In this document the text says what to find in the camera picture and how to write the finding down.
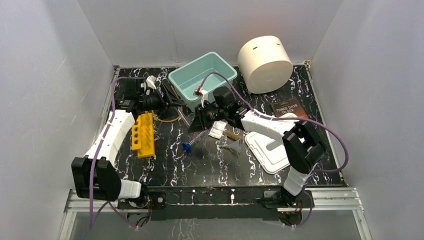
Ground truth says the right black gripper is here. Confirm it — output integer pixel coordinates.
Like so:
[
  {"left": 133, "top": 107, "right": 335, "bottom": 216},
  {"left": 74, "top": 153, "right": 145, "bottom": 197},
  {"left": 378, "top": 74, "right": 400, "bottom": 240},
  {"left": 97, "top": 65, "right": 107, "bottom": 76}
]
[{"left": 187, "top": 103, "right": 227, "bottom": 134}]

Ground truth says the glass test tube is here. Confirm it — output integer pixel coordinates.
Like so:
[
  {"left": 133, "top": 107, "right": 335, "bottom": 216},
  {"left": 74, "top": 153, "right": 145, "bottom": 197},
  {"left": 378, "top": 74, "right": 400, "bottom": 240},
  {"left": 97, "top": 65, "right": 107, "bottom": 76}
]
[{"left": 176, "top": 107, "right": 190, "bottom": 128}]

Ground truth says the blue-tipped glass rod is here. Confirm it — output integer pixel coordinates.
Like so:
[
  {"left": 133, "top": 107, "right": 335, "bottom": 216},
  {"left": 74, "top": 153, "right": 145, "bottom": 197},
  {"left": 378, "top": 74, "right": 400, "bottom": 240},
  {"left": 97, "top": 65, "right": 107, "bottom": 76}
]
[{"left": 182, "top": 130, "right": 206, "bottom": 154}]

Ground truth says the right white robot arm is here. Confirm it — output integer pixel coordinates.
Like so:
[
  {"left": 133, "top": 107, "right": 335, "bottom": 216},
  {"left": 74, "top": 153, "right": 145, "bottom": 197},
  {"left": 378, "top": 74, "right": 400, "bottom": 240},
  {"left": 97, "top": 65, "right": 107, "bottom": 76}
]
[{"left": 188, "top": 87, "right": 327, "bottom": 207}]

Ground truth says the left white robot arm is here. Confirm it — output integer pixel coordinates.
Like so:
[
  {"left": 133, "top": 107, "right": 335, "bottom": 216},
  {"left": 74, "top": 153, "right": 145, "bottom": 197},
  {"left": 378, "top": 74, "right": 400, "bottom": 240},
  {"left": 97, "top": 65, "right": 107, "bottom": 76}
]
[{"left": 71, "top": 75, "right": 184, "bottom": 208}]

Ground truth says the tan rubber tube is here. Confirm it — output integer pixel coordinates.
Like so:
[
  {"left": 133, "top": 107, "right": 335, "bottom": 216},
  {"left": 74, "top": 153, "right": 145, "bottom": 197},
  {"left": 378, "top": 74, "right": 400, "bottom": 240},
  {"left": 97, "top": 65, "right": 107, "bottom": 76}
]
[{"left": 152, "top": 96, "right": 185, "bottom": 121}]

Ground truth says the clear plastic packet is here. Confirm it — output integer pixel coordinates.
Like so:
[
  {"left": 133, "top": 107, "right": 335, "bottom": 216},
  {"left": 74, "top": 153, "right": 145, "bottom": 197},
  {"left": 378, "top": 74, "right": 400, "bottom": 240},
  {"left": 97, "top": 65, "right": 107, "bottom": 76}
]
[{"left": 208, "top": 120, "right": 227, "bottom": 140}]

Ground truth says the teal plastic bin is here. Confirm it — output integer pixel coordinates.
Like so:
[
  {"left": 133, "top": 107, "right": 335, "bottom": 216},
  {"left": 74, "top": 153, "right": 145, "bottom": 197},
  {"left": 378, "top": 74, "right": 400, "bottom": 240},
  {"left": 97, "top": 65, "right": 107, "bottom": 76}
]
[{"left": 167, "top": 51, "right": 238, "bottom": 114}]

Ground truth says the test tube brush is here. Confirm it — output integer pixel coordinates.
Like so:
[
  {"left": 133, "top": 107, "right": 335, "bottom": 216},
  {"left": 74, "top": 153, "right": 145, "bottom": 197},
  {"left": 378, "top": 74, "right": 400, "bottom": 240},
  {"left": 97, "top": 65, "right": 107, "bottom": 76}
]
[{"left": 223, "top": 130, "right": 242, "bottom": 141}]

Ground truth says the yellow test tube rack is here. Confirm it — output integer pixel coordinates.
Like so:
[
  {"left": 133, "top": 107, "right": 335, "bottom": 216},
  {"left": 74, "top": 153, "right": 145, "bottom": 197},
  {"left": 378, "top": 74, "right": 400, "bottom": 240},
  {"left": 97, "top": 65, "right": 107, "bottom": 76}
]
[{"left": 131, "top": 112, "right": 155, "bottom": 159}]

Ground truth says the clear glass funnel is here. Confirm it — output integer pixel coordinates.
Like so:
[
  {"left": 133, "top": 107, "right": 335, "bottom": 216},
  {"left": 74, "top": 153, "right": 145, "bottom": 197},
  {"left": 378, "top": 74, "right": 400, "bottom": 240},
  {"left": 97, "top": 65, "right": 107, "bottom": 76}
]
[{"left": 217, "top": 139, "right": 242, "bottom": 153}]

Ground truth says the white plastic lid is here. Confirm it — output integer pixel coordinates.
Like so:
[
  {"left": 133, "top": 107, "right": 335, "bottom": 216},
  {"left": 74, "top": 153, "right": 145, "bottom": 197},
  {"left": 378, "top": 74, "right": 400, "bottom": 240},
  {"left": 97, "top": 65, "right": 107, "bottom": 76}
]
[{"left": 244, "top": 132, "right": 290, "bottom": 175}]

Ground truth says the cream cylindrical container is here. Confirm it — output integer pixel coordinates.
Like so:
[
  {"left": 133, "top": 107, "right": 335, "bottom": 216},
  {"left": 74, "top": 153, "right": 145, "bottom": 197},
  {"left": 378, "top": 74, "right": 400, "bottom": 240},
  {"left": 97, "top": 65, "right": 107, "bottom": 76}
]
[{"left": 237, "top": 35, "right": 294, "bottom": 94}]

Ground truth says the dark book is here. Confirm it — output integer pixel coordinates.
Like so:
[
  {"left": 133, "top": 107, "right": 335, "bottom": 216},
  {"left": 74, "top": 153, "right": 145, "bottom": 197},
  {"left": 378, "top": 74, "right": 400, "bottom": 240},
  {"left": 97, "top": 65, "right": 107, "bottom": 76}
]
[{"left": 270, "top": 97, "right": 309, "bottom": 119}]

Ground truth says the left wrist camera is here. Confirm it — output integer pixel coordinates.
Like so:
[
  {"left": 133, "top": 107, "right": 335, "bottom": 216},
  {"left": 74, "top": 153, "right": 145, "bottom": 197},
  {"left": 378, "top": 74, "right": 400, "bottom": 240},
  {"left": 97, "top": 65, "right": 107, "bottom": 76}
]
[{"left": 140, "top": 75, "right": 158, "bottom": 91}]

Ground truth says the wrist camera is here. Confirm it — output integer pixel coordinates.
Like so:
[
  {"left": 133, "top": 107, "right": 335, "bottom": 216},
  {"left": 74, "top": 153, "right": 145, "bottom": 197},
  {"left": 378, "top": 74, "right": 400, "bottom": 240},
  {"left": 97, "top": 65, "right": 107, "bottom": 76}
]
[
  {"left": 194, "top": 86, "right": 209, "bottom": 108},
  {"left": 140, "top": 75, "right": 158, "bottom": 91}
]

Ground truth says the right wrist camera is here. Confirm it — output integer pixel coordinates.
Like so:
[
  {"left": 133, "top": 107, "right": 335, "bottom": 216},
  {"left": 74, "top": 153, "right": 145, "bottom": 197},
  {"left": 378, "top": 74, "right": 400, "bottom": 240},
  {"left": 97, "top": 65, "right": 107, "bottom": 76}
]
[{"left": 194, "top": 86, "right": 209, "bottom": 108}]

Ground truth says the aluminium frame rail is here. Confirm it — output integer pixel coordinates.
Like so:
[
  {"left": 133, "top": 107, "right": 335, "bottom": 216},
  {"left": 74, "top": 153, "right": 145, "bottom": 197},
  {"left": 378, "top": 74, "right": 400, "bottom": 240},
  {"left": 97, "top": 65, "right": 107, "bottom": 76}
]
[{"left": 64, "top": 188, "right": 365, "bottom": 214}]

